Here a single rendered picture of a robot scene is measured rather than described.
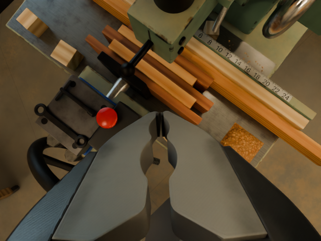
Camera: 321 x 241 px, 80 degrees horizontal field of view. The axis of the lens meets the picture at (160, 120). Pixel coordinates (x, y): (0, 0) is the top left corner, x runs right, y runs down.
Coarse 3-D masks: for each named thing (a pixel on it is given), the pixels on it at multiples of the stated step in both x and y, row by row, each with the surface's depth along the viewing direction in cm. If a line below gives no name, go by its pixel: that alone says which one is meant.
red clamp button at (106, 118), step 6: (108, 108) 27; (102, 114) 27; (108, 114) 27; (114, 114) 27; (96, 120) 27; (102, 120) 27; (108, 120) 27; (114, 120) 27; (102, 126) 27; (108, 126) 27
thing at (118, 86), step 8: (104, 56) 30; (104, 64) 31; (112, 64) 30; (120, 64) 31; (112, 72) 36; (120, 72) 30; (120, 80) 34; (128, 80) 30; (136, 80) 30; (112, 88) 34; (120, 88) 34; (136, 88) 31; (144, 88) 31; (112, 96) 34; (144, 96) 35
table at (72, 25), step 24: (24, 0) 42; (48, 0) 41; (72, 0) 41; (48, 24) 41; (72, 24) 41; (96, 24) 41; (120, 24) 40; (48, 48) 41; (72, 72) 40; (216, 96) 39; (216, 120) 39; (240, 120) 39; (264, 144) 38
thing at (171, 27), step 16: (144, 0) 23; (208, 0) 24; (128, 16) 24; (144, 16) 23; (160, 16) 23; (176, 16) 23; (192, 16) 23; (144, 32) 25; (160, 32) 23; (176, 32) 23; (192, 32) 27; (160, 48) 26; (176, 48) 25
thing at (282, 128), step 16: (96, 0) 39; (112, 0) 37; (208, 64) 35; (224, 80) 35; (224, 96) 39; (240, 96) 35; (256, 112) 35; (272, 112) 35; (272, 128) 36; (288, 128) 34; (304, 144) 34; (320, 160) 34
